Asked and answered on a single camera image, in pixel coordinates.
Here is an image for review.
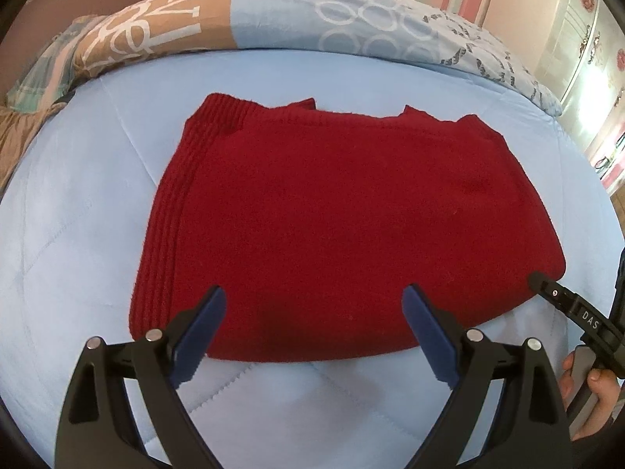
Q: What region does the red knit sweater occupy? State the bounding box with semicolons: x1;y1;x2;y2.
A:
128;92;568;363

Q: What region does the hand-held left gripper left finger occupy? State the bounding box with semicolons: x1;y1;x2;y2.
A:
55;285;227;469

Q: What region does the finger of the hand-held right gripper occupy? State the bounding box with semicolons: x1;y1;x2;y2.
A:
528;272;589;318

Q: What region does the blue and tan folded quilt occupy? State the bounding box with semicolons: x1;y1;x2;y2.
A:
73;0;563;118

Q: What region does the brown cloth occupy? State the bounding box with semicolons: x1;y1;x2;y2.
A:
0;105;55;192

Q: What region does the plaid pillow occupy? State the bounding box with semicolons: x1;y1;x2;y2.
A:
5;14;106;114

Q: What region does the white wardrobe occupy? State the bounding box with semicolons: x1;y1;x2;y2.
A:
531;0;625;158

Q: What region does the pink bed headboard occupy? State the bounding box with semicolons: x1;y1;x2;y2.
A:
0;0;145;104

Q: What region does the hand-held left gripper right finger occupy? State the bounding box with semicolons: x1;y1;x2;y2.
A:
401;283;573;469

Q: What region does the person's right hand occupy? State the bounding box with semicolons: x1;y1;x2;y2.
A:
559;353;625;443

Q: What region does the pink shelf unit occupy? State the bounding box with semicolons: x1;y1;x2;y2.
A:
587;126;625;192

